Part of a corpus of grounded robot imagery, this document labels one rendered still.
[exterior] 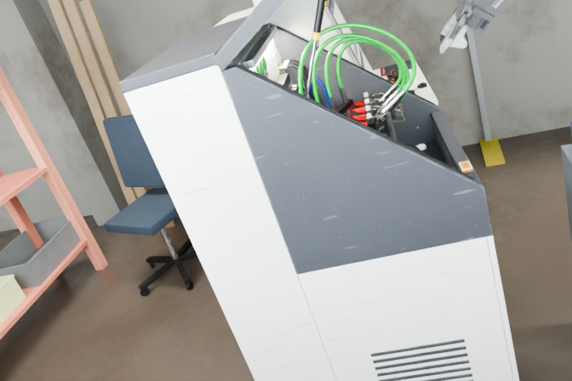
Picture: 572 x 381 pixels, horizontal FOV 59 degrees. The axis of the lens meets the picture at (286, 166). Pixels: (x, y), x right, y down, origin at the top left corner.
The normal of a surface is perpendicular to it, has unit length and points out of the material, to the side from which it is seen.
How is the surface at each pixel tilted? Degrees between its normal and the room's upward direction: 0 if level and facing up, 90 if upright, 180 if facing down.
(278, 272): 90
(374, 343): 90
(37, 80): 90
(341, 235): 90
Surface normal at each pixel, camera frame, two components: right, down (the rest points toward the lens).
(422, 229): -0.10, 0.42
